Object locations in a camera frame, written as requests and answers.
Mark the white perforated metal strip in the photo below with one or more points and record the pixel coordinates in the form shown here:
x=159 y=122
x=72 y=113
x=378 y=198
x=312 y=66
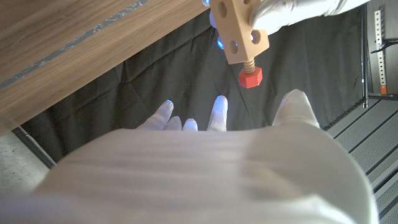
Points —
x=380 y=53

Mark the small wooden block with holes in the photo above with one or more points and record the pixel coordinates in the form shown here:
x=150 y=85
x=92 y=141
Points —
x=239 y=28

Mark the black backdrop curtain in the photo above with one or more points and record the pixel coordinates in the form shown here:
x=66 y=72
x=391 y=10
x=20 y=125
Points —
x=155 y=84

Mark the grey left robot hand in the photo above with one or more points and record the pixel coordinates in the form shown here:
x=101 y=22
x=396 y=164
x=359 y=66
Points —
x=295 y=12

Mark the red-headed wooden screw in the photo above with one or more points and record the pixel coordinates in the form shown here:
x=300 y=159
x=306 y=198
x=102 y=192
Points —
x=250 y=79

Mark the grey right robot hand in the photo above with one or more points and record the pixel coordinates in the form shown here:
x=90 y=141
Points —
x=202 y=177

